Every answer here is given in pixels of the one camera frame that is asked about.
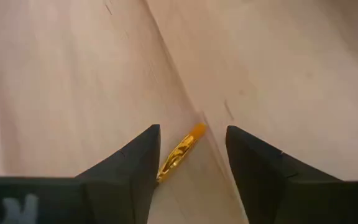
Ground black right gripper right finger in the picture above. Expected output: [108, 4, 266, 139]
[225, 125, 358, 224]

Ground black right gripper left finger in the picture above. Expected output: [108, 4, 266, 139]
[0, 124, 162, 224]

